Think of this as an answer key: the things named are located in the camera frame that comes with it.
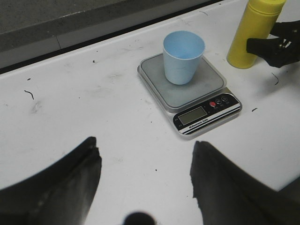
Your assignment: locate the light blue plastic cup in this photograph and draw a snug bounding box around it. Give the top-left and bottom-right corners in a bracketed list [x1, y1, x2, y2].
[163, 30, 205, 85]

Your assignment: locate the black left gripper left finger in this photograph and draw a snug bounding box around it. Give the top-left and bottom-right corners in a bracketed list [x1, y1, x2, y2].
[0, 137, 102, 225]

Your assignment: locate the yellow squeeze bottle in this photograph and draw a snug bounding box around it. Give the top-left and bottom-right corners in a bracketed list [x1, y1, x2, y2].
[227, 0, 285, 69]

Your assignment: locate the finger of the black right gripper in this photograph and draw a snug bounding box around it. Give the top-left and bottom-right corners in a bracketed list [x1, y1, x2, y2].
[246, 37, 300, 68]
[270, 20, 300, 43]

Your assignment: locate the grey stone counter ledge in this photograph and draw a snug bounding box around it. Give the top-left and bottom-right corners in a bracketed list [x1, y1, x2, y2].
[0, 0, 212, 73]

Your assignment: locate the silver digital kitchen scale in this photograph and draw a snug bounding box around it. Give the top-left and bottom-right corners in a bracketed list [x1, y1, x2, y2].
[137, 54, 242, 140]

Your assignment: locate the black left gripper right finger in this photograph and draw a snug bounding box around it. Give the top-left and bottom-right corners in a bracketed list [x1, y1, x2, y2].
[190, 141, 300, 225]

